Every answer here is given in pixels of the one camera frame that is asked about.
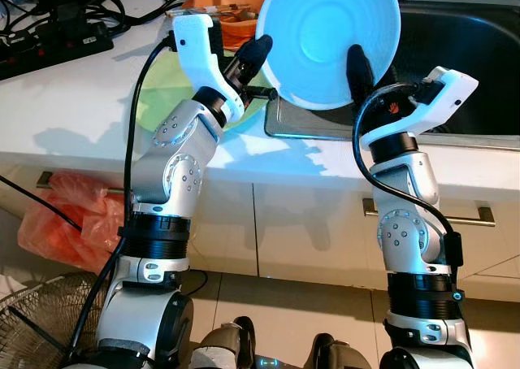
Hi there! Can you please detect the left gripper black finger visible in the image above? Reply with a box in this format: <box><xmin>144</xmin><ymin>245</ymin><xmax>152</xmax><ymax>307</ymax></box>
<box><xmin>236</xmin><ymin>34</ymin><xmax>275</xmax><ymax>81</ymax></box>

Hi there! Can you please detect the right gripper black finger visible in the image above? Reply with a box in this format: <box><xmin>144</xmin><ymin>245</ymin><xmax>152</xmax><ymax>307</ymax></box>
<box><xmin>347</xmin><ymin>46</ymin><xmax>376</xmax><ymax>106</ymax></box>

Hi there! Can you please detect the white ribbed bowl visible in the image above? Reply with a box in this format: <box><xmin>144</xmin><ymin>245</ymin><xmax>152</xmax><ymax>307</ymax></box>
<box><xmin>255</xmin><ymin>0</ymin><xmax>403</xmax><ymax>111</ymax></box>

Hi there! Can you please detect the light green plate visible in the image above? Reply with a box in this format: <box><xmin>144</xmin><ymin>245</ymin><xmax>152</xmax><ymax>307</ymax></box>
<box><xmin>136</xmin><ymin>52</ymin><xmax>273</xmax><ymax>132</ymax></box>

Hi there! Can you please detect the white kitchen cabinet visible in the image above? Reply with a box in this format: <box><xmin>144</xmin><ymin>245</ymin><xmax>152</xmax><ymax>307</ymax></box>
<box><xmin>0</xmin><ymin>145</ymin><xmax>520</xmax><ymax>301</ymax></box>

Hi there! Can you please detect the stainless steel sink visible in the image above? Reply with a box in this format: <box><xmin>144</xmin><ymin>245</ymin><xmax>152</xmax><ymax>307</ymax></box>
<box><xmin>264</xmin><ymin>0</ymin><xmax>520</xmax><ymax>146</ymax></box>

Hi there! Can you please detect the black power strip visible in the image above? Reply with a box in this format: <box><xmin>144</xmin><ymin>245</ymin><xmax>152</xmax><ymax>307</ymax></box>
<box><xmin>0</xmin><ymin>20</ymin><xmax>115</xmax><ymax>81</ymax></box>

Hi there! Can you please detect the red plastic bag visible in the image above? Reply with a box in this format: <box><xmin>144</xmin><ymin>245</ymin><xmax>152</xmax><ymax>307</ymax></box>
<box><xmin>18</xmin><ymin>172</ymin><xmax>127</xmax><ymax>272</ymax></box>

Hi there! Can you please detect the right robot leg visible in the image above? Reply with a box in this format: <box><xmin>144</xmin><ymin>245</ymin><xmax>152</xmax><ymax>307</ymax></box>
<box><xmin>309</xmin><ymin>333</ymin><xmax>375</xmax><ymax>369</ymax></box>

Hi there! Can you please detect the robot leg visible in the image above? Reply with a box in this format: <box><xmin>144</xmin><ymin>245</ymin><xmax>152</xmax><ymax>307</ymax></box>
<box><xmin>309</xmin><ymin>333</ymin><xmax>375</xmax><ymax>369</ymax></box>
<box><xmin>191</xmin><ymin>316</ymin><xmax>257</xmax><ymax>369</ymax></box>

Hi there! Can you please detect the left robot leg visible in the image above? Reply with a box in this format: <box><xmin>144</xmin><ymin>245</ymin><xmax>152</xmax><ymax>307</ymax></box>
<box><xmin>191</xmin><ymin>316</ymin><xmax>257</xmax><ymax>369</ymax></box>

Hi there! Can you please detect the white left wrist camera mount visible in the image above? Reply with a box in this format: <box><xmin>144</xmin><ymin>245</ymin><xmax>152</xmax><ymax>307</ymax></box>
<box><xmin>172</xmin><ymin>14</ymin><xmax>245</xmax><ymax>124</ymax></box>

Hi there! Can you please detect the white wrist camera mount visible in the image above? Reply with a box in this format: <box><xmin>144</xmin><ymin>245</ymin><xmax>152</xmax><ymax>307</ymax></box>
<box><xmin>360</xmin><ymin>66</ymin><xmax>479</xmax><ymax>150</ymax></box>
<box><xmin>172</xmin><ymin>14</ymin><xmax>245</xmax><ymax>124</ymax></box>

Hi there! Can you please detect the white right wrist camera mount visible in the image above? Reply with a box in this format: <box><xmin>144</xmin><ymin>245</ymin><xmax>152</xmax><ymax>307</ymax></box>
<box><xmin>360</xmin><ymin>66</ymin><xmax>479</xmax><ymax>150</ymax></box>

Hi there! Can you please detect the black power cord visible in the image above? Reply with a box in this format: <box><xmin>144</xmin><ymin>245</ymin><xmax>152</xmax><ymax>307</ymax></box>
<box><xmin>0</xmin><ymin>174</ymin><xmax>82</xmax><ymax>232</ymax></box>

